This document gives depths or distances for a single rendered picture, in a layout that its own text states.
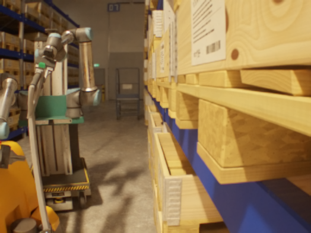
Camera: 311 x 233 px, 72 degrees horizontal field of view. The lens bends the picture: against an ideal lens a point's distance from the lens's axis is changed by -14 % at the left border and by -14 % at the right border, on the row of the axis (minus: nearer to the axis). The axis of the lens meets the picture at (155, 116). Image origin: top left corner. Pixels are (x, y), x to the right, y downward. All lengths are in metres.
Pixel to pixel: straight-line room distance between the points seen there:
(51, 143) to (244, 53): 2.56
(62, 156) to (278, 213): 2.57
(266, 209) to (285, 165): 0.07
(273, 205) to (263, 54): 0.18
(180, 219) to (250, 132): 0.74
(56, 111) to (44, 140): 0.34
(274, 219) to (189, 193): 0.68
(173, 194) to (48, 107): 1.87
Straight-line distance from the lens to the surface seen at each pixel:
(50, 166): 2.79
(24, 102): 2.44
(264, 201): 0.33
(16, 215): 1.84
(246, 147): 0.32
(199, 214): 1.02
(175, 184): 0.94
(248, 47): 0.24
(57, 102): 2.56
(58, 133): 2.69
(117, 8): 12.46
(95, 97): 2.32
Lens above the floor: 1.31
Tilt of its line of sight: 8 degrees down
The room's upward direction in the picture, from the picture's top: straight up
